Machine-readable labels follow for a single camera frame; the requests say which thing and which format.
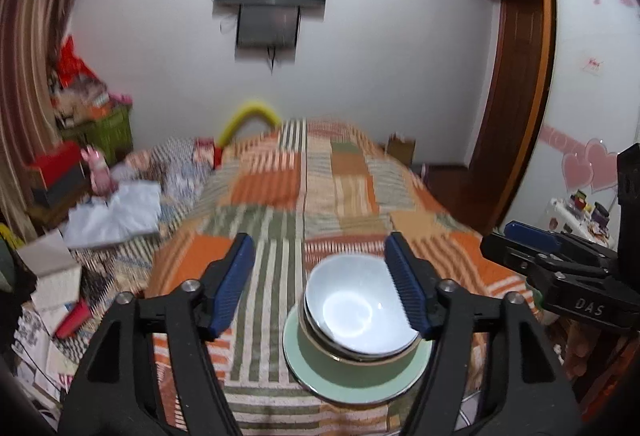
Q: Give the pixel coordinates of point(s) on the brown cardboard box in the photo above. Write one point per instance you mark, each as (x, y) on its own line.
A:
(400, 150)

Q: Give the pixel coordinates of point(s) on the green storage box with clutter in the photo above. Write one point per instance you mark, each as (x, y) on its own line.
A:
(80, 100)

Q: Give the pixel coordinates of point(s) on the green plate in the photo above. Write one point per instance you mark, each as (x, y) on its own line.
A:
(350, 381)

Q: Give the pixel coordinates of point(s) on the green basket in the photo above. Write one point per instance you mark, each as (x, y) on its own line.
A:
(107, 133)

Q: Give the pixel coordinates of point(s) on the white appliance with stickers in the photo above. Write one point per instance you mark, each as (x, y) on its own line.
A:
(560, 216)

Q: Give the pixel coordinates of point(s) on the printed paper sheets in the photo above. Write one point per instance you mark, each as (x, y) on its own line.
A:
(35, 346)

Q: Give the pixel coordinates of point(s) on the striped brown curtain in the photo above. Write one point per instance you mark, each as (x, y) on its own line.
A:
(30, 65)

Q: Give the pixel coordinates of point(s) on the patchwork striped blanket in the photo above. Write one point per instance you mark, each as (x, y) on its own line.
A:
(330, 196)

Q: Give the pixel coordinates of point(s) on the checkered patchwork quilt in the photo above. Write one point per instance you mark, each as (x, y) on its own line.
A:
(175, 176)

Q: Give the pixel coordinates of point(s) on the yellow foam tube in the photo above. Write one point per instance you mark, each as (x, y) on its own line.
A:
(250, 108)

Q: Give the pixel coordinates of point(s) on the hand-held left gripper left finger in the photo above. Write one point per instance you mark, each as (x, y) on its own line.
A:
(232, 286)

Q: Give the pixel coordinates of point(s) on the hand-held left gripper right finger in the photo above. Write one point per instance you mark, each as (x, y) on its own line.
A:
(407, 286)

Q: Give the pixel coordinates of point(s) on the white bowl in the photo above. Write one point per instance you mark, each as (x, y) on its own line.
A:
(350, 306)

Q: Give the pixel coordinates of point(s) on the pale blue cloth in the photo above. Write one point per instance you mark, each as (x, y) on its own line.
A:
(125, 216)

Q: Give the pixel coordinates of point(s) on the pink bowl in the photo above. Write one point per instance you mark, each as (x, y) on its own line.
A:
(312, 338)

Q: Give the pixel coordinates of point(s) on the white paper stack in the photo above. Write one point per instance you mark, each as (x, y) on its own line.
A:
(50, 281)

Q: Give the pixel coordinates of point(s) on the pink heart wall sticker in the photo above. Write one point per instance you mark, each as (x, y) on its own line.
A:
(580, 168)

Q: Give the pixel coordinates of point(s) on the person's right hand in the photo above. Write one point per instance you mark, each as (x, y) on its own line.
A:
(580, 348)

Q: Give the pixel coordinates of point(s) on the red plastic bag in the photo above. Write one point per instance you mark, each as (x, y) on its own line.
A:
(72, 65)

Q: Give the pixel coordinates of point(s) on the red cup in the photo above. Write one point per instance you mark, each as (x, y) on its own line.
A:
(75, 318)

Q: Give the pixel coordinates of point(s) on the red box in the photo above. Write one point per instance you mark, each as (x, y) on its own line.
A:
(55, 163)

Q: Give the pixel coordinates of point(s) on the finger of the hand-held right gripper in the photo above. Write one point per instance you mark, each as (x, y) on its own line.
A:
(510, 253)
(532, 236)

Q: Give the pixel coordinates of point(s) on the wooden door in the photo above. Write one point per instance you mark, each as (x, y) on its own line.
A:
(520, 90)

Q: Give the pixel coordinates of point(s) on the pink plush toy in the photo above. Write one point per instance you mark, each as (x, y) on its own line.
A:
(100, 176)

